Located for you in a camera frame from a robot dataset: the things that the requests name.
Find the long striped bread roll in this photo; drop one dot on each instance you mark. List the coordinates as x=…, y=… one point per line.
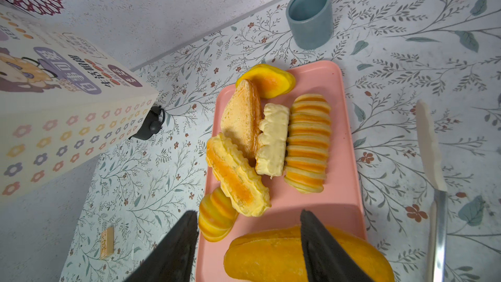
x=308, y=143

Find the printed white paper bag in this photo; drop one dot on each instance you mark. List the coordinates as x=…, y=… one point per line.
x=63, y=101

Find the small round striped bun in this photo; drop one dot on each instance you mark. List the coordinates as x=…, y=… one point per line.
x=217, y=216

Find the teal ceramic cup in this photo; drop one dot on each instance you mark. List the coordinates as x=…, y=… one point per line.
x=311, y=22

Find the small wooden block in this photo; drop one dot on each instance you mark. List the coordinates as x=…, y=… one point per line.
x=107, y=243

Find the cream white iced bread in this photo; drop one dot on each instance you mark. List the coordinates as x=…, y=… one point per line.
x=272, y=140

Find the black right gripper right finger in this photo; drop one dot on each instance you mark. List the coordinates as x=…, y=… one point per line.
x=325, y=259

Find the black alarm clock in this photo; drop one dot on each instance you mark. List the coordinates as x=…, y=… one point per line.
x=152, y=124

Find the pink plastic tray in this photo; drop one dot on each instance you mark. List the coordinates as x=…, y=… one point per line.
x=339, y=205

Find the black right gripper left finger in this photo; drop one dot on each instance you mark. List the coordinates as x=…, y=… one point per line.
x=173, y=258

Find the wavy-edged yellow pastry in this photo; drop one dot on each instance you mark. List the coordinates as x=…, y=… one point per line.
x=238, y=180

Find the triangular toast bread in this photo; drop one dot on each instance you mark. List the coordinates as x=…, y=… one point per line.
x=241, y=118

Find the long orange baguette loaf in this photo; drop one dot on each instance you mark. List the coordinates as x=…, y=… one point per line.
x=277, y=255

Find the yellow-orange glazed bun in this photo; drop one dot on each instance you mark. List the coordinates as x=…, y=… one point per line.
x=270, y=81

